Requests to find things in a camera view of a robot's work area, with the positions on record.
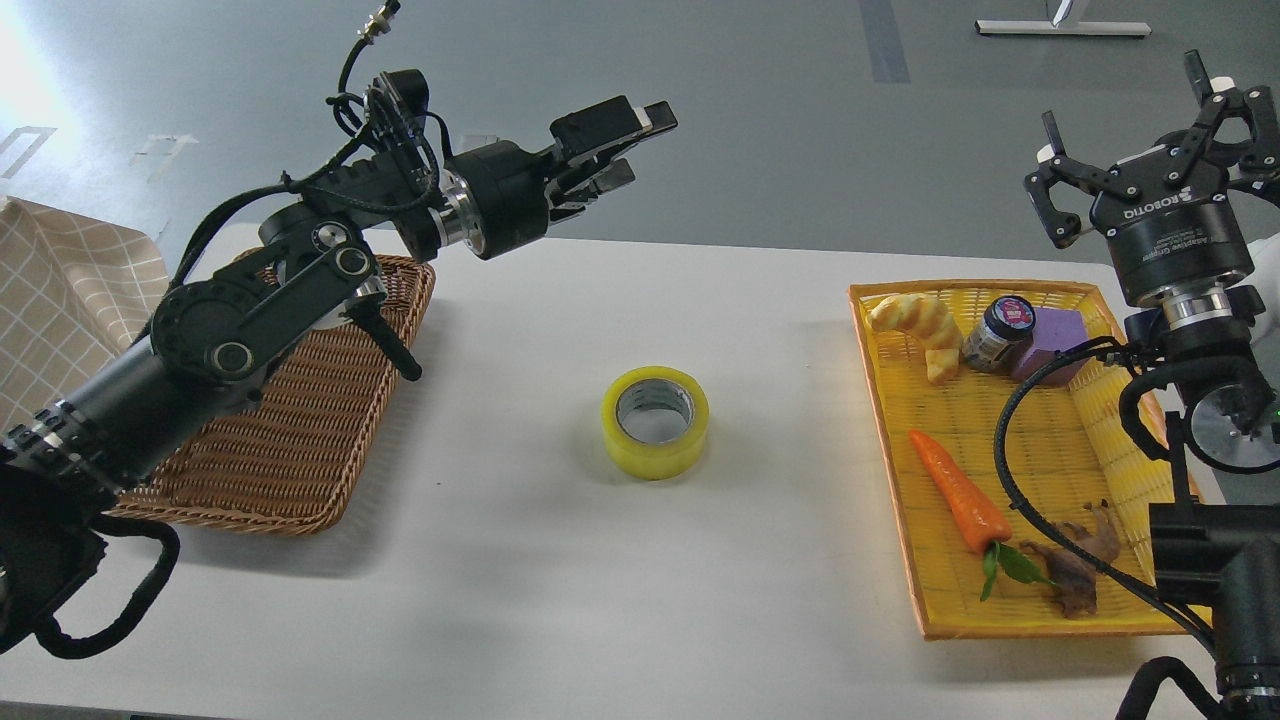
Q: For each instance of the yellow tape roll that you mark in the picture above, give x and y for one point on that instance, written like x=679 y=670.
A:
x=655 y=422

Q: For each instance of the yellow plastic basket tray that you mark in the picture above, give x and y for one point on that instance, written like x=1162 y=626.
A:
x=1065 y=448

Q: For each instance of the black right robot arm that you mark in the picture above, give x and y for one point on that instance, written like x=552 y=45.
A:
x=1196 y=388

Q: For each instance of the orange toy carrot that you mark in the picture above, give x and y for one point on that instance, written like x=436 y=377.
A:
x=981 y=523

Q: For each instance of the purple foam block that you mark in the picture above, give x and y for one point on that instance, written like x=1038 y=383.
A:
x=1055 y=332

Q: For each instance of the small dark glass jar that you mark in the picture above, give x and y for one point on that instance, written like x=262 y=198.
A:
x=1006 y=324

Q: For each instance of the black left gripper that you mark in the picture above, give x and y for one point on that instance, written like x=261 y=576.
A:
x=507 y=185

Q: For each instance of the brown ginger root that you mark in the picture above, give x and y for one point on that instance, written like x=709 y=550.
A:
x=1074 y=578

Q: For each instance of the beige checkered cloth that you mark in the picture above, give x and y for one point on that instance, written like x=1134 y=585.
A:
x=75 y=292

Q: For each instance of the brown wicker basket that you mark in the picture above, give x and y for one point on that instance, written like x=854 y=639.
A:
x=291 y=466

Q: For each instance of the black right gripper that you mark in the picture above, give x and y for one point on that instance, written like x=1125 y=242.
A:
x=1170 y=225

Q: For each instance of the white metal stand base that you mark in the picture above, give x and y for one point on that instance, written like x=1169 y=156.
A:
x=1064 y=19

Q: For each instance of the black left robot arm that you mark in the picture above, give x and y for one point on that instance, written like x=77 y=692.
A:
x=259 y=272

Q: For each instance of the toy croissant bread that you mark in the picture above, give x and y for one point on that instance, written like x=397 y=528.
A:
x=930 y=323

